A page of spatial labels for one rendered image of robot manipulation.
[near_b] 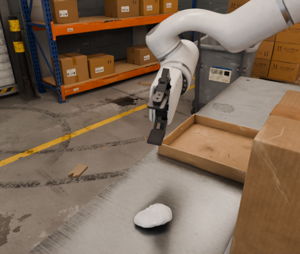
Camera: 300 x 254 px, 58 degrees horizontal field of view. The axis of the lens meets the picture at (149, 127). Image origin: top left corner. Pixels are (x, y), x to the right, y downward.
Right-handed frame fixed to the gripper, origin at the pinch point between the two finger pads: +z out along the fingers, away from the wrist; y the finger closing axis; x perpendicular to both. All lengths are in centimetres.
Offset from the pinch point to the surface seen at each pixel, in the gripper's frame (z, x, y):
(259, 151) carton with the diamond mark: 10.9, 17.1, 8.7
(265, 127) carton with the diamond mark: 6.2, 17.8, 9.2
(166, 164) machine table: -13.0, 0.8, -26.9
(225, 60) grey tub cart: -209, 17, -90
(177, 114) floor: -201, -23, -161
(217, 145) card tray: -27.1, 14.8, -28.7
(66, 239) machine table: 18.0, -14.0, -20.6
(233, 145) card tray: -28.6, 20.0, -28.7
